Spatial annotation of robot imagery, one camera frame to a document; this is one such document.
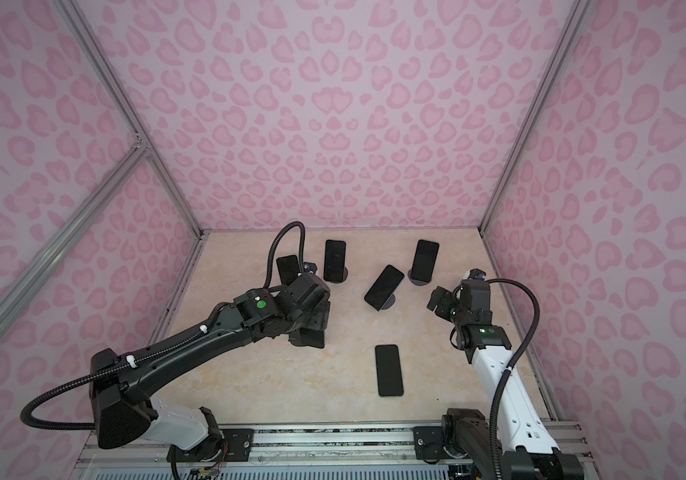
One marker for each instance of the aluminium frame strut left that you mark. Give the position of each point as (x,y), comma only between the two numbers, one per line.
(49,256)

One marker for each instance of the grey stand under tilted phone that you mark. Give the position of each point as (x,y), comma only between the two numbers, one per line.
(388,303)

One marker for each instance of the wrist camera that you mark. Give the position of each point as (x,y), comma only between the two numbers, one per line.
(474,293)
(309,267)

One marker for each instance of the purple phone tilted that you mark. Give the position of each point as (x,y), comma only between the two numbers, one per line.
(383,288)

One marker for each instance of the phone back left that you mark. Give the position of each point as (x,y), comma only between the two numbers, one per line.
(289,268)

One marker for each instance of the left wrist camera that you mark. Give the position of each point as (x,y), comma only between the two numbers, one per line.
(309,267)

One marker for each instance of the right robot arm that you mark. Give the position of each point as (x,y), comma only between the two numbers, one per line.
(511,441)

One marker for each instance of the aluminium frame strut right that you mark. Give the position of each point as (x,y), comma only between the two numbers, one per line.
(576,20)

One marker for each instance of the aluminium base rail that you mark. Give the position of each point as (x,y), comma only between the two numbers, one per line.
(359,450)

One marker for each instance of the phone back centre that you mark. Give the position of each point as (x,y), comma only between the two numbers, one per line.
(335,256)

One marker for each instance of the grey stand back right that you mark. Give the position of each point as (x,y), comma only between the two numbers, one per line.
(415,281)

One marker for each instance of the grey stand back centre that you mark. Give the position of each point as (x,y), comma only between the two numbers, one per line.
(337,277)

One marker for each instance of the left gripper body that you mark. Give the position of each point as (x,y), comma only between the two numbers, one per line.
(318,319)

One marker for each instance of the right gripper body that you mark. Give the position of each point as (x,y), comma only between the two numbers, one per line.
(449,308)

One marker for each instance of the phone back right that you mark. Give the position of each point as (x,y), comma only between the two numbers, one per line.
(424,260)

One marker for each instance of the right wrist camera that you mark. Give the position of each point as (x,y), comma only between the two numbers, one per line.
(474,293)

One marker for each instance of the teal phone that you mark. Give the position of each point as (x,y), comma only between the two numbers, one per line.
(388,371)

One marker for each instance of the aluminium frame strut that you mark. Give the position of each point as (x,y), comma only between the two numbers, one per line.
(576,20)
(49,256)

